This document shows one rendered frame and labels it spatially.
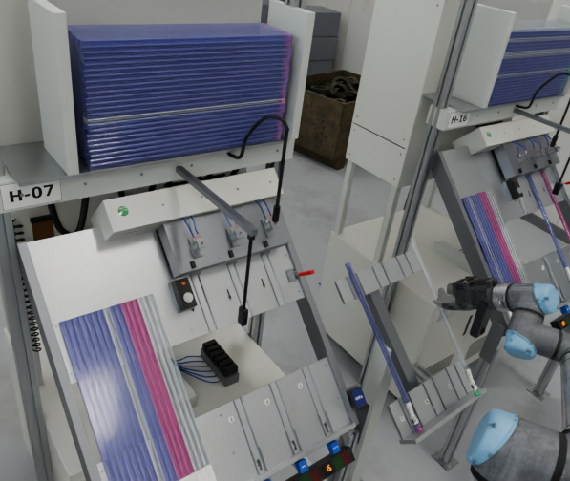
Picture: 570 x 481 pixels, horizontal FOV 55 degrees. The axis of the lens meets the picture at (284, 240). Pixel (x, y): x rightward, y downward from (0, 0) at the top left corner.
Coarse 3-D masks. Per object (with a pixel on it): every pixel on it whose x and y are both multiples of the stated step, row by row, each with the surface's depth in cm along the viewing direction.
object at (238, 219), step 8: (176, 168) 134; (184, 168) 133; (184, 176) 131; (192, 176) 130; (192, 184) 129; (200, 184) 127; (200, 192) 126; (208, 192) 124; (216, 200) 121; (224, 208) 119; (232, 208) 119; (232, 216) 117; (240, 216) 116; (240, 224) 115; (248, 224) 114; (248, 232) 113; (256, 232) 113
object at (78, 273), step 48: (48, 240) 126; (96, 240) 131; (144, 240) 137; (48, 288) 123; (96, 288) 128; (144, 288) 134; (192, 288) 140; (240, 288) 147; (288, 288) 155; (192, 336) 137
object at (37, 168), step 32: (32, 0) 105; (32, 32) 110; (64, 32) 100; (288, 32) 137; (64, 64) 103; (64, 96) 105; (288, 96) 143; (64, 128) 108; (32, 160) 118; (64, 160) 113; (160, 160) 126; (0, 192) 111; (32, 192) 115; (224, 352) 176; (224, 384) 171
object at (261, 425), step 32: (288, 384) 147; (320, 384) 152; (224, 416) 135; (256, 416) 140; (288, 416) 144; (320, 416) 149; (224, 448) 133; (256, 448) 137; (288, 448) 142; (224, 480) 131
